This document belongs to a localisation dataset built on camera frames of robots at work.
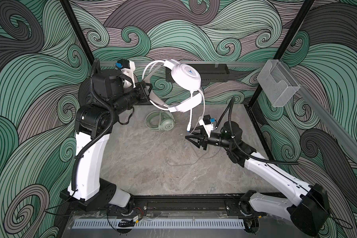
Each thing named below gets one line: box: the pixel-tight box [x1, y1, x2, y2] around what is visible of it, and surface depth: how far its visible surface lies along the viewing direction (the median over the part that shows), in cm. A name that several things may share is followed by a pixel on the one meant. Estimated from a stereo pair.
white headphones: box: [142, 59, 203, 114], surface depth 44 cm
